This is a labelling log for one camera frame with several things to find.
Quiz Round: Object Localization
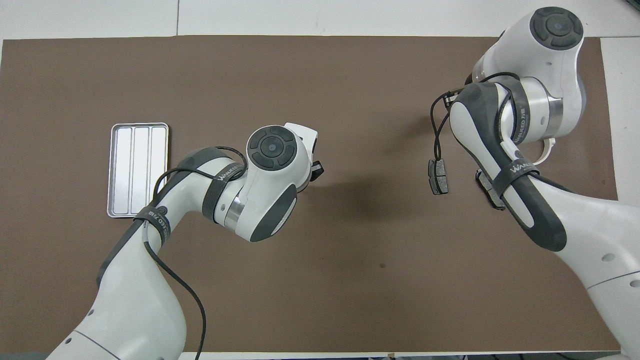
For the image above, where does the brown table mat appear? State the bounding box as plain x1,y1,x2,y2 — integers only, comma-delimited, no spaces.
0,35,636,353

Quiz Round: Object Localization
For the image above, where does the rectangular grey brake pad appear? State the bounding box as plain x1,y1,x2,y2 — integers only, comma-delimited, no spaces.
428,158,449,196

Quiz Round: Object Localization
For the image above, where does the white curved plastic bracket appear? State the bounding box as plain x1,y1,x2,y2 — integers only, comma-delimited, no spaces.
534,137,557,165

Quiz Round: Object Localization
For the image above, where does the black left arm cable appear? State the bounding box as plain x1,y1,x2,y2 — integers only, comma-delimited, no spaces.
141,145,248,360

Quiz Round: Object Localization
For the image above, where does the long curved grey brake pad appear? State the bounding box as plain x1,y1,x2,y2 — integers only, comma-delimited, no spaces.
475,169,506,211

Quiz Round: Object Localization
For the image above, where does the silver metal tray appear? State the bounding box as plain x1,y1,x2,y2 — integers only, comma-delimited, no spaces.
106,122,170,219

